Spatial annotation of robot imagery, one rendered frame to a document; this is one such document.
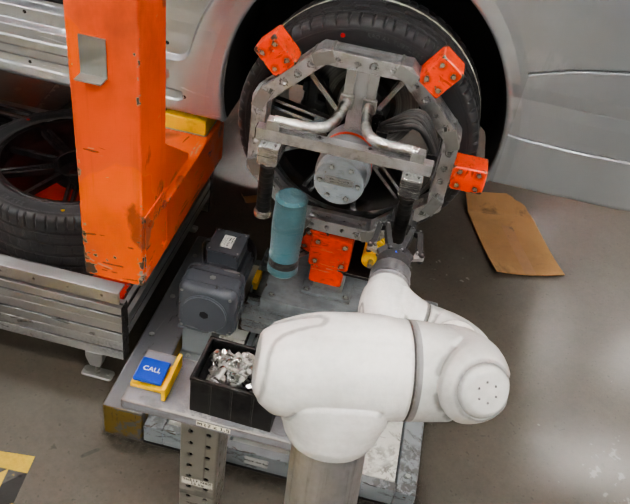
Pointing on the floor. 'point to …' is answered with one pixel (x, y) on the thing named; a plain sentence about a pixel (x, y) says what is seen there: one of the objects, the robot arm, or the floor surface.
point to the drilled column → (201, 465)
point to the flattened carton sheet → (510, 235)
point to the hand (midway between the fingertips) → (401, 219)
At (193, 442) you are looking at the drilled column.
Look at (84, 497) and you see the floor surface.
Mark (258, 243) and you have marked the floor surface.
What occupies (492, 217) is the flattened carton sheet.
